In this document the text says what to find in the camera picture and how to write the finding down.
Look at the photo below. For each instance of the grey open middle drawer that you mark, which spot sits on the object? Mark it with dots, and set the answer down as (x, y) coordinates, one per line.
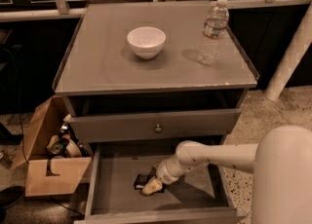
(199, 197)

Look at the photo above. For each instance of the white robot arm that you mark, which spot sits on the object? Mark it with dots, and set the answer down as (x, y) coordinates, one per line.
(281, 165)

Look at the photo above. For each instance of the grey wooden drawer cabinet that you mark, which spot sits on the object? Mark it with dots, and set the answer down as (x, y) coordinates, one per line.
(101, 75)

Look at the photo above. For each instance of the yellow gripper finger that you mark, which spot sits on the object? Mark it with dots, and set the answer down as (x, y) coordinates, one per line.
(153, 185)

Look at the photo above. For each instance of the clear plastic water bottle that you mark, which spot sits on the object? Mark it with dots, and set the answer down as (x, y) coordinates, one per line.
(213, 31)

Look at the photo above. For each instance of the white cup in box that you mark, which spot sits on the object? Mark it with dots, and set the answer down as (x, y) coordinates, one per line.
(73, 150)

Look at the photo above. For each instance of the white ceramic bowl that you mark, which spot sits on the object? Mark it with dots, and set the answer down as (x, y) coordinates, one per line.
(146, 42)

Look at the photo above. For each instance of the round metal drawer knob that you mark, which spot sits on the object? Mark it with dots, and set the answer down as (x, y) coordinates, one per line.
(158, 128)

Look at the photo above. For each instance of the open cardboard box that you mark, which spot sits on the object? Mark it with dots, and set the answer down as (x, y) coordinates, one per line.
(45, 176)

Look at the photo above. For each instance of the dark can in box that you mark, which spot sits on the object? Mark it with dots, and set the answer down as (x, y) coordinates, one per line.
(60, 146)

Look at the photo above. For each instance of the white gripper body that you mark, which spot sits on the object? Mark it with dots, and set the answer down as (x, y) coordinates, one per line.
(163, 171)

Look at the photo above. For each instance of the black rxbar chocolate wrapper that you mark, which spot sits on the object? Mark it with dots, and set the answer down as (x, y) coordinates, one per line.
(141, 180)

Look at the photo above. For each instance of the grey upper drawer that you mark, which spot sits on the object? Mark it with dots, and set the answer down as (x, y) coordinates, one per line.
(140, 126)

